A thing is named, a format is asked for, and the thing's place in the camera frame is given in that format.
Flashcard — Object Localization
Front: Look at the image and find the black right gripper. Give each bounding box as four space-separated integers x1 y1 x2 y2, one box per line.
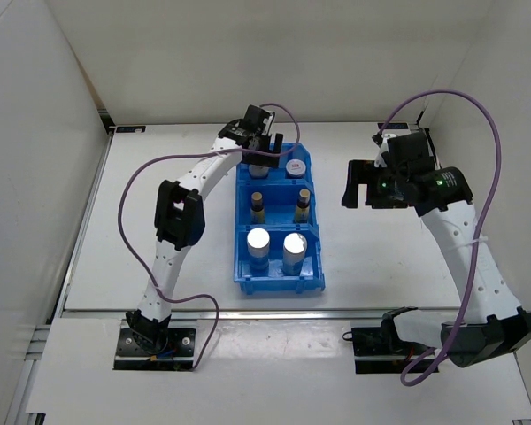
342 160 408 210

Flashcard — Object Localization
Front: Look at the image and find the blue-label silver-lid shaker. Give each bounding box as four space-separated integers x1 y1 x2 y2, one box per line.
282 232 308 276
246 228 270 272

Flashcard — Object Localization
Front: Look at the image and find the blue three-compartment plastic bin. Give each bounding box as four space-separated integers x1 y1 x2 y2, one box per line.
234 145 325 295

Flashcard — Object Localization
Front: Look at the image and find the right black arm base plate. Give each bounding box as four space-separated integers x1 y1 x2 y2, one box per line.
342 328 427 375

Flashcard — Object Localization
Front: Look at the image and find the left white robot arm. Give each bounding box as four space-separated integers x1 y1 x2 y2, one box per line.
117 108 282 355

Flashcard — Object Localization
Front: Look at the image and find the yellow-label brown bottle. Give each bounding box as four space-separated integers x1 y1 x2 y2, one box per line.
250 191 266 224
294 189 311 223

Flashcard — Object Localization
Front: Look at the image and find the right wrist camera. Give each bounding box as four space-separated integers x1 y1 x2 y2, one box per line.
374 132 436 174

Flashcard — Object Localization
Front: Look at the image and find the white-lid sauce jar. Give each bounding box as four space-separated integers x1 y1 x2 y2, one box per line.
248 165 270 179
285 158 307 179

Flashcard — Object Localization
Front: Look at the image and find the front aluminium rail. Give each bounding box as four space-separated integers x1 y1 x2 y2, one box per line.
52 307 483 322

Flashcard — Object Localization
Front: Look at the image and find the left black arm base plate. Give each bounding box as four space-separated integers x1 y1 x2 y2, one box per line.
112 322 196 372

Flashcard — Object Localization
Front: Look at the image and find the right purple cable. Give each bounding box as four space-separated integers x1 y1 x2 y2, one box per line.
371 89 502 387

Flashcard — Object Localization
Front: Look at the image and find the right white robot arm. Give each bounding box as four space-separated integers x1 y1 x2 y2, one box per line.
342 159 531 367

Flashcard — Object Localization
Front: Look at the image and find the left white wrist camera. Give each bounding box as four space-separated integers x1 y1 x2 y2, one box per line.
239 104 275 136

